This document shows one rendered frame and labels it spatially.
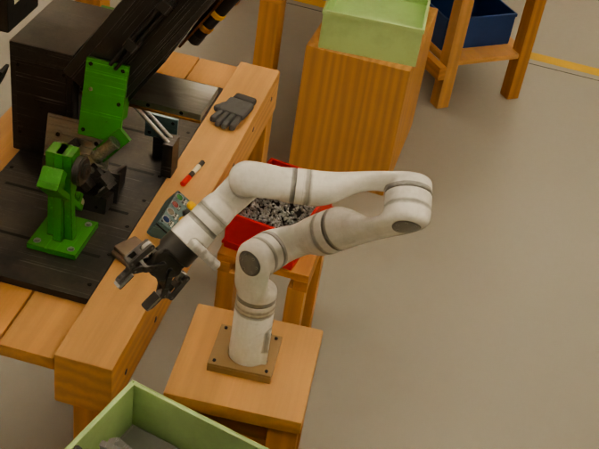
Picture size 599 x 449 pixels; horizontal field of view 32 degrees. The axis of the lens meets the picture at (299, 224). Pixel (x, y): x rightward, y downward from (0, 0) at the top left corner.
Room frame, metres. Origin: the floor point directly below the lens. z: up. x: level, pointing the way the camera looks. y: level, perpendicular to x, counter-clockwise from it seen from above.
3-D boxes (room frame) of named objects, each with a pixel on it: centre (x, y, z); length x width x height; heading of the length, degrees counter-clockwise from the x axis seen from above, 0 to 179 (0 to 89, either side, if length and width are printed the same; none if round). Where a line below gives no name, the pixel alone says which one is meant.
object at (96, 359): (2.40, 0.32, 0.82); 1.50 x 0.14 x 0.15; 172
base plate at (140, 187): (2.44, 0.60, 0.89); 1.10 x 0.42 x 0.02; 172
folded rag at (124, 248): (2.04, 0.39, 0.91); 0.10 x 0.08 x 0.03; 50
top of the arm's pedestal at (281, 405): (1.80, 0.07, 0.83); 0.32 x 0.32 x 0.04; 86
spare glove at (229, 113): (2.80, 0.27, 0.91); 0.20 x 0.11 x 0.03; 163
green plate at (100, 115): (2.36, 0.55, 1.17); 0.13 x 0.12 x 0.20; 172
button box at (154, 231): (2.21, 0.33, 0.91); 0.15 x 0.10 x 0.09; 172
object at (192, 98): (2.50, 0.49, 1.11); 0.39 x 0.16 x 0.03; 82
